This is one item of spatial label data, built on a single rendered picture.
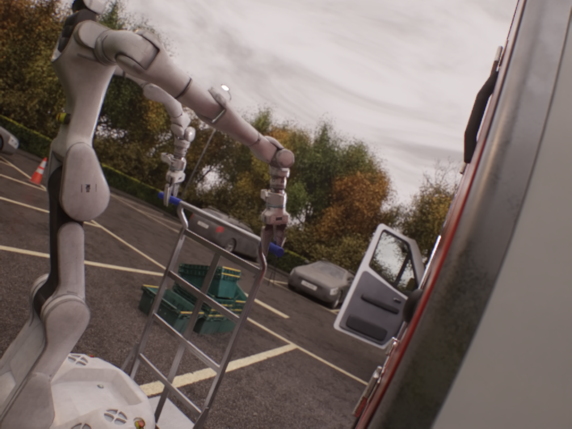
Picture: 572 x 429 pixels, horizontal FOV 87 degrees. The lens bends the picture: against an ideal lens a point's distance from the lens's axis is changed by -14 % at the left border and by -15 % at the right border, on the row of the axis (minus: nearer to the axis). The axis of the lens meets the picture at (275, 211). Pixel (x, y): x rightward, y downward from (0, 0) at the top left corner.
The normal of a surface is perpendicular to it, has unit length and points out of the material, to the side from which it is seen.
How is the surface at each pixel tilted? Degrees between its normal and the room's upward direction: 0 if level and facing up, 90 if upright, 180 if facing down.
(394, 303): 94
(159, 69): 101
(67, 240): 91
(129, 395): 68
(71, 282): 90
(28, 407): 90
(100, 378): 73
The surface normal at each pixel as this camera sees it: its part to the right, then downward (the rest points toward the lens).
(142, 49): 0.58, 0.16
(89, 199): 0.74, 0.28
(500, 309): -0.36, -0.25
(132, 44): 0.40, 0.08
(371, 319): -0.04, -0.11
